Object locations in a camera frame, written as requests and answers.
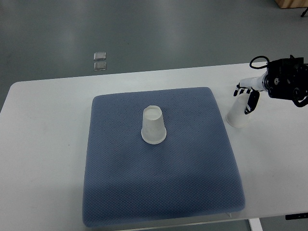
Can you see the white table leg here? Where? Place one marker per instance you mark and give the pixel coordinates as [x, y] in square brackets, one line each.
[255, 224]

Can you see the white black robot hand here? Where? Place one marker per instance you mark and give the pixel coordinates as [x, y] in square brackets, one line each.
[254, 83]

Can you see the upper floor socket plate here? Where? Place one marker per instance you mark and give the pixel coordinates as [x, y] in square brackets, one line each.
[99, 56]

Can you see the white paper cup on mat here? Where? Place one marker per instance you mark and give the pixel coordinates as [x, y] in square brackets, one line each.
[153, 129]

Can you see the black tripod leg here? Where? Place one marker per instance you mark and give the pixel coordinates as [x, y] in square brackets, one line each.
[304, 12]

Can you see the white paper cup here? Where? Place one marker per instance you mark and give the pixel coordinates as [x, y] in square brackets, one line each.
[236, 116]
[153, 129]

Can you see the blue textured cushion mat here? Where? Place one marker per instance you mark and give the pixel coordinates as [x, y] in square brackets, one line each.
[193, 172]

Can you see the wooden furniture corner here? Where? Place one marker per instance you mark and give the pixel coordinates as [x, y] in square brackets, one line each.
[289, 4]

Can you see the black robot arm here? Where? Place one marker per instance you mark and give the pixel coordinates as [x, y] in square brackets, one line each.
[285, 79]

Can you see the black table control panel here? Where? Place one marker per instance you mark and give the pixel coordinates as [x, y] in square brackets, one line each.
[296, 216]

